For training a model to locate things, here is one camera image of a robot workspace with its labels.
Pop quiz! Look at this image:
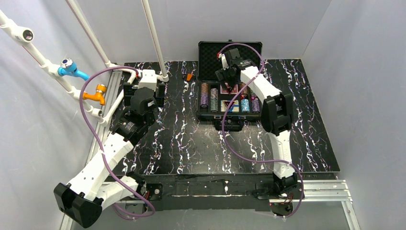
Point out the brown chip stack in case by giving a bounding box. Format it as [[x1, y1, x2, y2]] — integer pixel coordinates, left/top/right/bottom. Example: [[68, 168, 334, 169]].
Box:
[[239, 83, 248, 95]]

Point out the grey pink chip stack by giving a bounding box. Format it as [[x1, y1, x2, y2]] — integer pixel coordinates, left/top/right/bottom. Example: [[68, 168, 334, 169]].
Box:
[[210, 88, 218, 100]]

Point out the orange tap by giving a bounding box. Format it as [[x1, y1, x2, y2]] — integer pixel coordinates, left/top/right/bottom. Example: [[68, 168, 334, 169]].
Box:
[[82, 84, 108, 105]]

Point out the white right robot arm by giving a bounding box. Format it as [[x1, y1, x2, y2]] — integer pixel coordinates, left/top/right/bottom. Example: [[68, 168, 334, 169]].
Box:
[[216, 48, 298, 196]]

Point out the white pvc pipe frame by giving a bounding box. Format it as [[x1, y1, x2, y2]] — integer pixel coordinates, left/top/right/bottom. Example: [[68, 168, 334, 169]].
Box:
[[0, 0, 169, 127]]

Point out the aluminium rail frame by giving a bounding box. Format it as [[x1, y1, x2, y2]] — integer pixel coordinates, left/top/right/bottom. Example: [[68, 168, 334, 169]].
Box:
[[59, 70, 361, 230]]

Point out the dark green chip stack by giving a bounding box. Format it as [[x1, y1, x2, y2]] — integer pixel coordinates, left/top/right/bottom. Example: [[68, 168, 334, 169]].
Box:
[[210, 98, 218, 113]]

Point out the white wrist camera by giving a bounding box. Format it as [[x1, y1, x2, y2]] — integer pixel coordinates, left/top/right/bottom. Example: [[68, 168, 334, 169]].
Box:
[[137, 69, 158, 92], [218, 53, 229, 70]]

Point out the black poker case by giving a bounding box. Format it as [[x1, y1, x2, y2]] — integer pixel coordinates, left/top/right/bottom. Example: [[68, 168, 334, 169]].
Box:
[[196, 40, 262, 132]]

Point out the blue card deck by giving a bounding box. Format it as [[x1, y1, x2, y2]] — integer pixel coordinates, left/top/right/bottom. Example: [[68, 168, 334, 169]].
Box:
[[221, 100, 240, 113]]

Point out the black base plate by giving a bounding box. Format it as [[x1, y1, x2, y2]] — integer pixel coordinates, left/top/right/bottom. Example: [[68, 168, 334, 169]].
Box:
[[115, 172, 305, 212]]

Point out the red triangle dealer button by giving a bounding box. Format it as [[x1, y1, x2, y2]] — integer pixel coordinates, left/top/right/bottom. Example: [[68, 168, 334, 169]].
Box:
[[222, 100, 234, 111]]

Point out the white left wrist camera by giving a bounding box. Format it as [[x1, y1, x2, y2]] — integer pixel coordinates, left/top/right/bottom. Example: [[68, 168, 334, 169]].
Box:
[[137, 69, 158, 92]]

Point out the light blue chip stack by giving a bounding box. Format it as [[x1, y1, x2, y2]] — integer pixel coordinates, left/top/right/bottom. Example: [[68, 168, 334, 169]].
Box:
[[241, 99, 250, 113]]

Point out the blue tap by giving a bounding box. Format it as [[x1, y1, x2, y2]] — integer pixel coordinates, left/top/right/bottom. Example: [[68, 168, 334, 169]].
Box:
[[57, 58, 90, 81]]

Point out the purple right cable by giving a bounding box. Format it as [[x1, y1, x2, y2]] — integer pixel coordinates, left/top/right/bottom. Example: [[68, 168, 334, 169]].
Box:
[[216, 43, 305, 219]]

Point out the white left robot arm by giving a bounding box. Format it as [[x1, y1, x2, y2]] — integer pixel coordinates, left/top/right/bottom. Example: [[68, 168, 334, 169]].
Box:
[[54, 83, 165, 228]]

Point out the orange black small clip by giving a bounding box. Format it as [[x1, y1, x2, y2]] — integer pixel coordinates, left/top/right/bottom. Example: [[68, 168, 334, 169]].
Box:
[[182, 73, 194, 81]]

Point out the purple chip stack in case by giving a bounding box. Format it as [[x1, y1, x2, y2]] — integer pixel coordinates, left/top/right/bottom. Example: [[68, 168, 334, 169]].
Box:
[[251, 96, 260, 113]]

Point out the red card deck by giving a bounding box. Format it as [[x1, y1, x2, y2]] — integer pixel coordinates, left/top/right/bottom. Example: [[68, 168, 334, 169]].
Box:
[[220, 85, 238, 94]]

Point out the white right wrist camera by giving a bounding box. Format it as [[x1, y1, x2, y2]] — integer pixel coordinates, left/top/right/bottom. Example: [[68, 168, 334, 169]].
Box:
[[218, 53, 229, 70]]

